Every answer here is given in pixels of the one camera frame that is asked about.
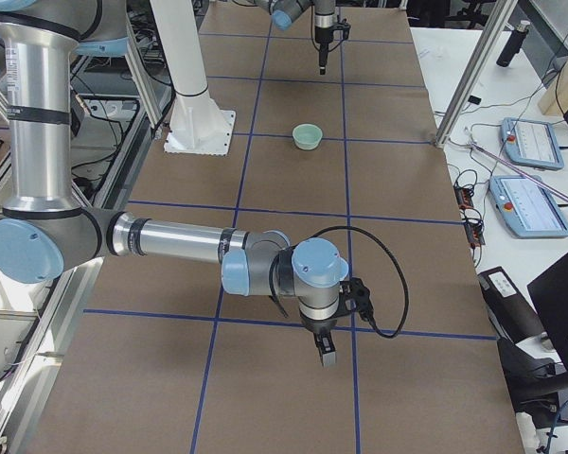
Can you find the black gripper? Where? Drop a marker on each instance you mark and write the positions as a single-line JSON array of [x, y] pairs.
[[323, 34], [318, 327]]

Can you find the pale green bowl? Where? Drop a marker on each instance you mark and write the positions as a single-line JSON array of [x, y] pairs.
[[307, 136]]

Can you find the upper teach pendant tablet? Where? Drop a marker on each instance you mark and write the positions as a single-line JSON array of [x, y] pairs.
[[531, 143]]

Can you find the teach pendant tablet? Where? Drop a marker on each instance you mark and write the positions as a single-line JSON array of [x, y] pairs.
[[531, 143], [527, 209]]

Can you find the black monitor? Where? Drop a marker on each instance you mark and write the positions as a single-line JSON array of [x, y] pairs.
[[549, 295]]

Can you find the lower teach pendant tablet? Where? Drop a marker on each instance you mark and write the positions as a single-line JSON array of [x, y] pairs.
[[527, 209]]

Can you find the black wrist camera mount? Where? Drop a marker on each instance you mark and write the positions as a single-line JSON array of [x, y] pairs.
[[354, 297]]

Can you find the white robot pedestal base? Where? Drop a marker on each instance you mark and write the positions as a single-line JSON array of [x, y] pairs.
[[197, 124]]

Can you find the aluminium frame post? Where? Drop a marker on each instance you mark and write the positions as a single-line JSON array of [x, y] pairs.
[[488, 38]]

